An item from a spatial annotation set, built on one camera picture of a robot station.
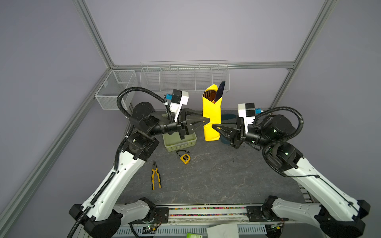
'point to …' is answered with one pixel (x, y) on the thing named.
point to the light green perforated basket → (173, 142)
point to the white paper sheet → (225, 230)
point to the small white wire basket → (117, 81)
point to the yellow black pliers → (155, 169)
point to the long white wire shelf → (183, 76)
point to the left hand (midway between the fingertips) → (208, 122)
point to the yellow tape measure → (185, 158)
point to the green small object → (191, 235)
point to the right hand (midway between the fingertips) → (212, 126)
